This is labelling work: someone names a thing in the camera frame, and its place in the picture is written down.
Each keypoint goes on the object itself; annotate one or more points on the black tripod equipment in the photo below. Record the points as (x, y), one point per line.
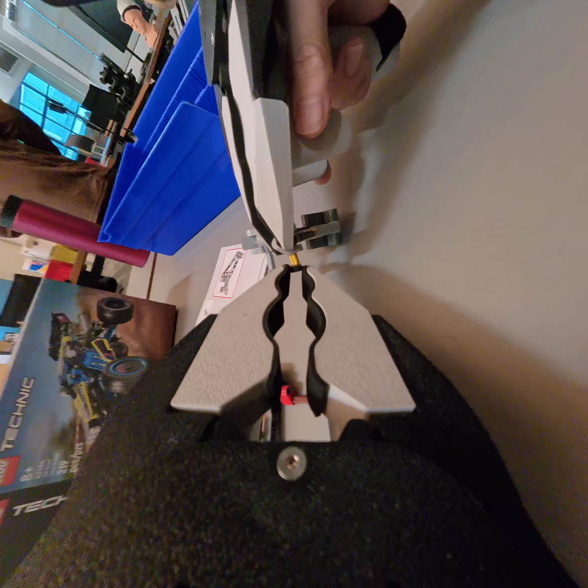
(115, 76)

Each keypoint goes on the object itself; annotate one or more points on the yellow storage bin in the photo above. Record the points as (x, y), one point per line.
(64, 253)

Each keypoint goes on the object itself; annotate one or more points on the toy shock absorber with spring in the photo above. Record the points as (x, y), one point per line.
(307, 233)

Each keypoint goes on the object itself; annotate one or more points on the large blue storage bin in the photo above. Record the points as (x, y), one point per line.
(174, 193)

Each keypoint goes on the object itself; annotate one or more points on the person's right hand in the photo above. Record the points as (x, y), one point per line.
(312, 82)

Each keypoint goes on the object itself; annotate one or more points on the maroon rolled mat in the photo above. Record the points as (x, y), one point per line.
(69, 225)

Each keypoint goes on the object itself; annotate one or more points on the open instruction booklet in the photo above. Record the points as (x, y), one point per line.
(234, 275)

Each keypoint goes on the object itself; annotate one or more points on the brown jacket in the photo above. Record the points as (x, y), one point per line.
(46, 174)

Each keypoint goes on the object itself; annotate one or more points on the toy car chassis assembly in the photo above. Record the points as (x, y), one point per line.
(287, 395)

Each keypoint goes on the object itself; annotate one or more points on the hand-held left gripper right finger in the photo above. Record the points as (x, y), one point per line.
(363, 367)

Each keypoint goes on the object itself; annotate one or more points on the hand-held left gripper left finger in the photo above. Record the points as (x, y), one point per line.
(225, 367)

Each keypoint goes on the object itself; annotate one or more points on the window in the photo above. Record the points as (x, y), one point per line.
(50, 105)

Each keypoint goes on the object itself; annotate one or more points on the grey toy connector assembly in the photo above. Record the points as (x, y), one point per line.
(255, 241)

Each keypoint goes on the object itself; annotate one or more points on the red storage bin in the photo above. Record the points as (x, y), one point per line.
(60, 271)

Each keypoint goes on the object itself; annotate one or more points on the black toy beam with pins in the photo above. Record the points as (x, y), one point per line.
(326, 241)

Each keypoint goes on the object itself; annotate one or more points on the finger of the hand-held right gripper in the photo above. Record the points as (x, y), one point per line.
(239, 151)
(271, 160)

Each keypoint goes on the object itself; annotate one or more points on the toy set box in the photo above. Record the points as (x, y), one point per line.
(69, 367)

